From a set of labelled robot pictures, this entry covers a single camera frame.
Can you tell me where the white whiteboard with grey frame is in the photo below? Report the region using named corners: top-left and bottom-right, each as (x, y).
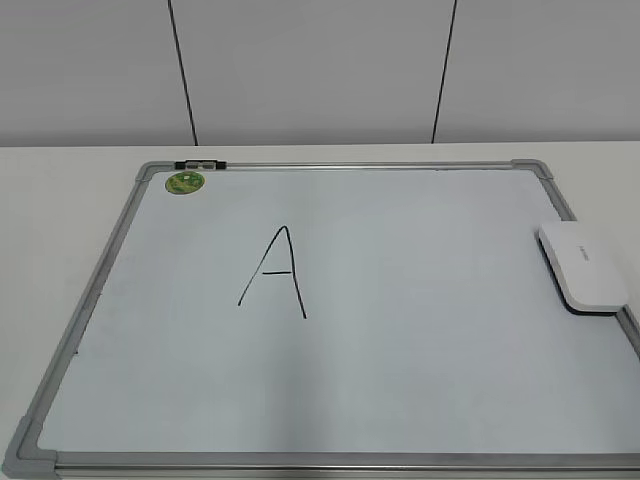
top-left (3, 160), bottom-right (639, 479)

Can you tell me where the white whiteboard eraser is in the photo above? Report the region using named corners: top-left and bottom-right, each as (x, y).
top-left (537, 221), bottom-right (629, 316)

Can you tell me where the round green sticker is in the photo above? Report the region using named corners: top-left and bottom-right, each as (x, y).
top-left (165, 171), bottom-right (205, 195)

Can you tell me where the black grey marker clip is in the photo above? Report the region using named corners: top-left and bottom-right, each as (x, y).
top-left (174, 159), bottom-right (227, 170)

